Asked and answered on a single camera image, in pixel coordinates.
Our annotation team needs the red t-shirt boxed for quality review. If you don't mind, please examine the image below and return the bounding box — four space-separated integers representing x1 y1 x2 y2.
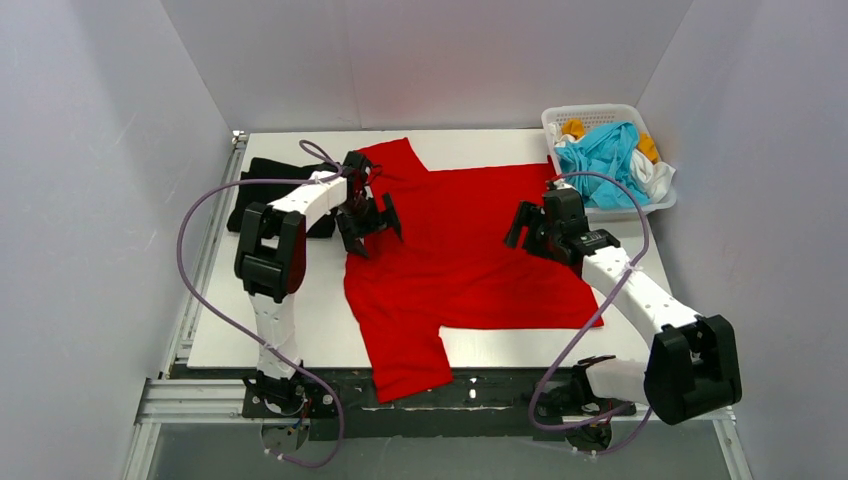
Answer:
344 138 597 403

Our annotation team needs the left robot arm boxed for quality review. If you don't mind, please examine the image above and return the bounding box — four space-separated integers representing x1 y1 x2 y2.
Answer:
234 151 402 403

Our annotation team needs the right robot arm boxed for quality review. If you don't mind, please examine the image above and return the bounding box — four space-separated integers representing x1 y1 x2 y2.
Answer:
504 183 743 425

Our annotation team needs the folded black t-shirt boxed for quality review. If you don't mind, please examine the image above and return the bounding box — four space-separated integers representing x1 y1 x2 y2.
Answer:
226 157 336 239

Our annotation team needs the white plastic laundry basket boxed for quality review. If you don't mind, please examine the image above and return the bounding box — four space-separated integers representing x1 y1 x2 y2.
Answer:
541 104 677 218

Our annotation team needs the light blue t-shirt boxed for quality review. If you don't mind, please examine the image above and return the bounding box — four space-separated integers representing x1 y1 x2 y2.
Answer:
554 122 651 210

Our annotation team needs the white t-shirt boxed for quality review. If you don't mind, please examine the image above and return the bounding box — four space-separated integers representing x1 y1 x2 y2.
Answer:
547 123 675 205

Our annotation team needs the orange t-shirt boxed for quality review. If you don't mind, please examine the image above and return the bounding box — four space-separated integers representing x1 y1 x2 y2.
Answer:
560 118 660 164

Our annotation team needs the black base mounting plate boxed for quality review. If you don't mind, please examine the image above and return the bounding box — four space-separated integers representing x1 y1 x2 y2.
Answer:
242 368 636 450

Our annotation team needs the aluminium frame rail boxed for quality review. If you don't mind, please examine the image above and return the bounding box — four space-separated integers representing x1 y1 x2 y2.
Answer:
122 131 753 480

